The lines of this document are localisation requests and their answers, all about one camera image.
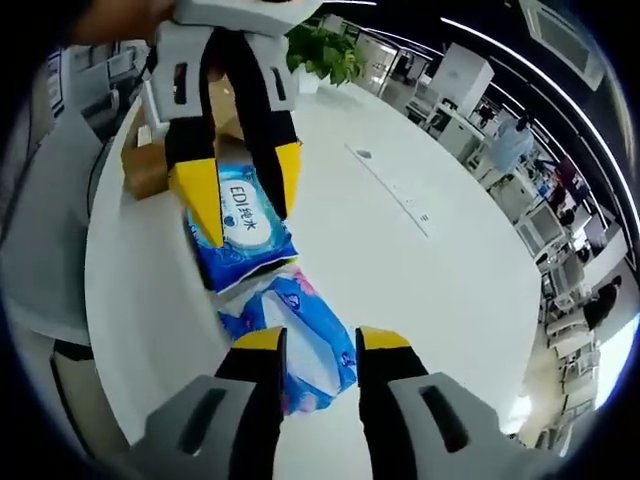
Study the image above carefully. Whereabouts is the white table socket strip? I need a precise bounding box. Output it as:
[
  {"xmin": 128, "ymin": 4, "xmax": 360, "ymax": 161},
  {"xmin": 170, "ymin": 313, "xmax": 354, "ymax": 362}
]
[{"xmin": 344, "ymin": 142, "xmax": 436, "ymax": 239}]

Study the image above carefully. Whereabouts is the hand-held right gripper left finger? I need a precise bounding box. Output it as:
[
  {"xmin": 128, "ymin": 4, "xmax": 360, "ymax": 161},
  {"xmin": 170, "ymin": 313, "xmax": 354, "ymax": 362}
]
[{"xmin": 142, "ymin": 326, "xmax": 290, "ymax": 480}]

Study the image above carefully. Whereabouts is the ceiling air conditioner vent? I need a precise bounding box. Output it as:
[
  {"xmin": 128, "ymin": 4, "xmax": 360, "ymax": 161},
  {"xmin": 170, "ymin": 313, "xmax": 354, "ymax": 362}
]
[{"xmin": 517, "ymin": 0, "xmax": 609, "ymax": 91}]

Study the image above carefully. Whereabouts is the brown cardboard shoe box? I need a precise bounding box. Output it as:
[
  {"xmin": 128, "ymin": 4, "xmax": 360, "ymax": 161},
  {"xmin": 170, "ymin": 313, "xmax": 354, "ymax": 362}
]
[{"xmin": 119, "ymin": 69, "xmax": 259, "ymax": 201}]

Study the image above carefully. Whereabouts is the person's left hand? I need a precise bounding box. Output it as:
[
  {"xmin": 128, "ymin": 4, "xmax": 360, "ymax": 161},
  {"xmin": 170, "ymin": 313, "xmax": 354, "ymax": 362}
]
[{"xmin": 69, "ymin": 0, "xmax": 177, "ymax": 46}]

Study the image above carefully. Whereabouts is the person's grey shirt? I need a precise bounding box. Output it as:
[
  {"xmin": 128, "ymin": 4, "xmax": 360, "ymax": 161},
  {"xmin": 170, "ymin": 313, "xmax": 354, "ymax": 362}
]
[{"xmin": 0, "ymin": 107, "xmax": 109, "ymax": 351}]

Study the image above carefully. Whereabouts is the potted green plant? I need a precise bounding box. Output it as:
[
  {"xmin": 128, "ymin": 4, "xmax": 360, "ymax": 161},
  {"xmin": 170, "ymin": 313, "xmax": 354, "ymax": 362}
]
[{"xmin": 285, "ymin": 22, "xmax": 366, "ymax": 94}]

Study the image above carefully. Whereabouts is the blue floral tissue pack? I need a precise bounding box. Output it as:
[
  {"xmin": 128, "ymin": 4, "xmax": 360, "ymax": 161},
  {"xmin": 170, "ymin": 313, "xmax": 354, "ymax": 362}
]
[{"xmin": 217, "ymin": 267, "xmax": 359, "ymax": 416}]

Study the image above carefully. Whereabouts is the blue wet wipes pack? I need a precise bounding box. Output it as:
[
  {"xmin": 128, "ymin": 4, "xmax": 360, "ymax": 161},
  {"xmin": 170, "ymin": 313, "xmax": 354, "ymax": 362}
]
[{"xmin": 184, "ymin": 162, "xmax": 300, "ymax": 296}]

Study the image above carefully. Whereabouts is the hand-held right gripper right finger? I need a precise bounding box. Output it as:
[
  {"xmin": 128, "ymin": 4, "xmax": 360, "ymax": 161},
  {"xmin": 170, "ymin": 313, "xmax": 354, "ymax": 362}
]
[{"xmin": 354, "ymin": 324, "xmax": 504, "ymax": 480}]

